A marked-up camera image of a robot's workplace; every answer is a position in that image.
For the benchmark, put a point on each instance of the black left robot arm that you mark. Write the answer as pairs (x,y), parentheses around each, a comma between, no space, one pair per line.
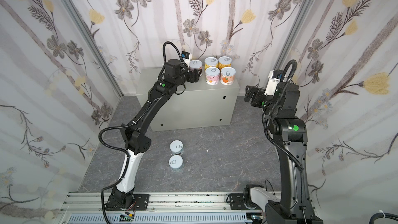
(174,73)

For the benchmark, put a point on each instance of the grey metal cabinet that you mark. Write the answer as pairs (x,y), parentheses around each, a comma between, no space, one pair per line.
(200,105)

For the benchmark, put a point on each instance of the blue label can lower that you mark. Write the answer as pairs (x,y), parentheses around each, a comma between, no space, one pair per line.
(176,163)

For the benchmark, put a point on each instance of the blue label can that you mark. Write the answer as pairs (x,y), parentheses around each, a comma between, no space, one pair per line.
(176,163)
(176,147)

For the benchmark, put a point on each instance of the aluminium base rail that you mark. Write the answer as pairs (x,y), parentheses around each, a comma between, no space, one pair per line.
(159,202)

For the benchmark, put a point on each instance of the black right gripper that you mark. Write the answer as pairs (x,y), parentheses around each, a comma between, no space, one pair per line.
(256,96)

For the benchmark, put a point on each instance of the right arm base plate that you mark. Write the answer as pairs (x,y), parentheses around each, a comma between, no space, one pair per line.
(237,202)

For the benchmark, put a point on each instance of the white slotted cable duct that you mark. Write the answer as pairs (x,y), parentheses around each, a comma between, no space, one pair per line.
(180,218)

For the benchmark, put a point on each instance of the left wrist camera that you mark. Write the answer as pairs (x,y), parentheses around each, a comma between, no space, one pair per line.
(187,57)

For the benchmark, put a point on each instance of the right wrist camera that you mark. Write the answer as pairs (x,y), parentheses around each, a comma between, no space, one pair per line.
(274,78)

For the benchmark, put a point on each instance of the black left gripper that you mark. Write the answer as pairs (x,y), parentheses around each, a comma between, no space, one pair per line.
(193,75)

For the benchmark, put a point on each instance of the pink label can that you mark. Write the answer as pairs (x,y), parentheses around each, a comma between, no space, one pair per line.
(212,76)

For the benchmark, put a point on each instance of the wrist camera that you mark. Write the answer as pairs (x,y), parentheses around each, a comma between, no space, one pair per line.
(187,57)
(274,78)

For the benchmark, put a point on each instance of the purple label can front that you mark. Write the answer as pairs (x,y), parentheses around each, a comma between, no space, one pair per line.
(195,64)

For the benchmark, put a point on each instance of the orange persimmon label can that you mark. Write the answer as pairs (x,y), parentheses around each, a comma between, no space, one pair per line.
(227,75)

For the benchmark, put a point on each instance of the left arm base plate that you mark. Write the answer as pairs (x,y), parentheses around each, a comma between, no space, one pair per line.
(136,201)

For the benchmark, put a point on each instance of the blue label can upper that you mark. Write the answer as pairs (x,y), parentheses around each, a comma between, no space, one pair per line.
(176,147)

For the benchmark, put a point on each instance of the yellow white label can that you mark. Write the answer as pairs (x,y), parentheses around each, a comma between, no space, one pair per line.
(211,62)

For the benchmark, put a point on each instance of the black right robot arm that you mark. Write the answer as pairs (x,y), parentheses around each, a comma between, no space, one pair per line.
(288,134)

